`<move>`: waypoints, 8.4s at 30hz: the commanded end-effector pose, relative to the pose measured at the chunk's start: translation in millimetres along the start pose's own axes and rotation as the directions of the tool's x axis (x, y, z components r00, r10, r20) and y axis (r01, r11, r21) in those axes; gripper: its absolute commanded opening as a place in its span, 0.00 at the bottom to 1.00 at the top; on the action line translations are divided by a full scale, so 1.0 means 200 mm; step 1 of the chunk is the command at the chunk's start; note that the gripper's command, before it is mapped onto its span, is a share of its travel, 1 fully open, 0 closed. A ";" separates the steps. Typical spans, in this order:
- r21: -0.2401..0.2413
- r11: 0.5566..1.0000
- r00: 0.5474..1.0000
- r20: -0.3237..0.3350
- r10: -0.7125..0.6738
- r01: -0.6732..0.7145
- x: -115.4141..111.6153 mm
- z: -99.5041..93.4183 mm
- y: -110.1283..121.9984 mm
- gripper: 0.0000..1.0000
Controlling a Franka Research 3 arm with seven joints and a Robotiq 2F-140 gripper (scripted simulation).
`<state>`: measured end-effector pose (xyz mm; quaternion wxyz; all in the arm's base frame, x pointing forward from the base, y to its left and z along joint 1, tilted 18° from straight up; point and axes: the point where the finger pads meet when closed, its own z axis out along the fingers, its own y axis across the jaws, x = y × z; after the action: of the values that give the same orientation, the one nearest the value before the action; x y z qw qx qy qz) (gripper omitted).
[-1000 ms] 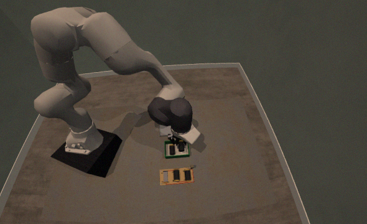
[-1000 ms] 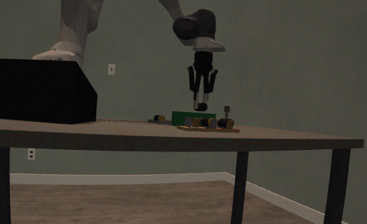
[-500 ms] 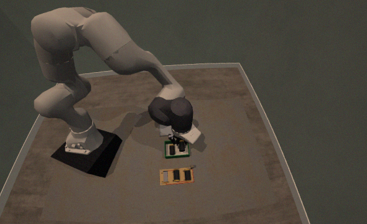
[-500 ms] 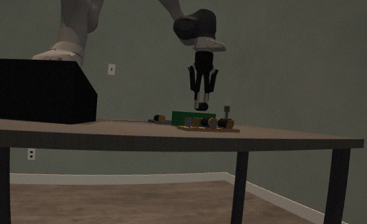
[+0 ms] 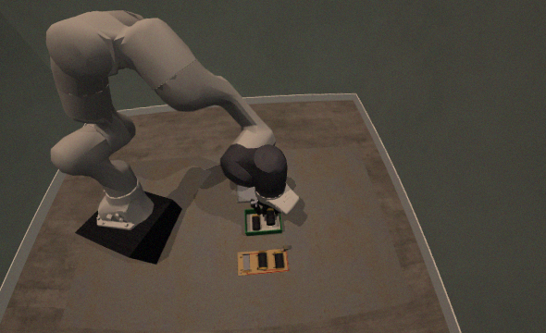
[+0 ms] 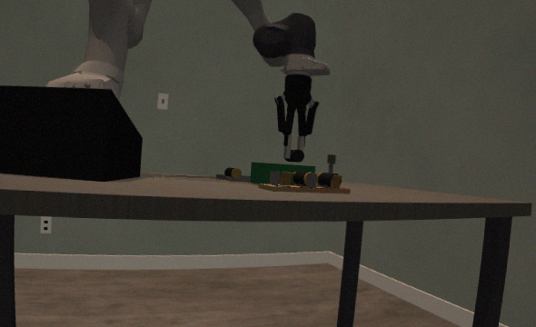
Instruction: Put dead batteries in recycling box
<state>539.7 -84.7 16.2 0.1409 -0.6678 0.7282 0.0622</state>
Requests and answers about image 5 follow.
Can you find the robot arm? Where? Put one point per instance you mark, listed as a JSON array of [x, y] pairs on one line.
[[96, 45]]

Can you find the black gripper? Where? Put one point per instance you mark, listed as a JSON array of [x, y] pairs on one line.
[[263, 211]]

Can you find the green open-top box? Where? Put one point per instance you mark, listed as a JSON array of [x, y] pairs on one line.
[[265, 230]]

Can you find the black battery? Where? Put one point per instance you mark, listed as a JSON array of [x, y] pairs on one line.
[[256, 222], [279, 259], [262, 261], [270, 217]]

